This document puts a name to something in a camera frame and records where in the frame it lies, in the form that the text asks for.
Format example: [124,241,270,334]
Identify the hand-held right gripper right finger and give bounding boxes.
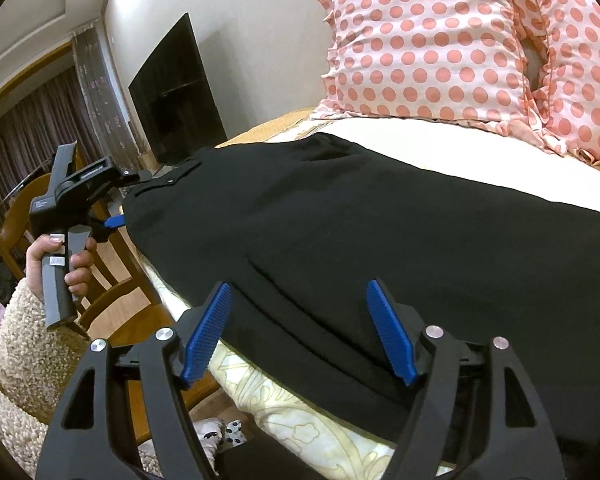
[366,279,567,480]

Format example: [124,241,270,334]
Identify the cream floral patterned blanket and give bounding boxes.
[140,245,456,480]

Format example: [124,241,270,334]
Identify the brown curtain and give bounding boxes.
[0,67,101,271]

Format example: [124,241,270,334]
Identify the wooden chair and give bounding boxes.
[0,172,221,448]

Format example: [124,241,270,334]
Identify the spotted slipper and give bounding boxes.
[190,416,248,461]

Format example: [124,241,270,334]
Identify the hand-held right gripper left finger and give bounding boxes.
[35,281,233,480]

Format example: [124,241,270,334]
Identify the person's left forearm fleece sleeve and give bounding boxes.
[0,276,93,461]

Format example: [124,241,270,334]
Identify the person's left hand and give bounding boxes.
[26,234,98,299]

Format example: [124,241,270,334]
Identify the pink polka dot pillow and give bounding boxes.
[307,0,548,137]
[500,0,600,181]

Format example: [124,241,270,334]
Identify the black flat television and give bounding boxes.
[128,12,228,167]

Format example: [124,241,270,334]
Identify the woven bamboo mat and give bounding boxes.
[215,107,326,150]

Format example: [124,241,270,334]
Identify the white bed sheet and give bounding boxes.
[312,117,600,218]

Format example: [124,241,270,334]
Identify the black pants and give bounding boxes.
[122,131,600,466]

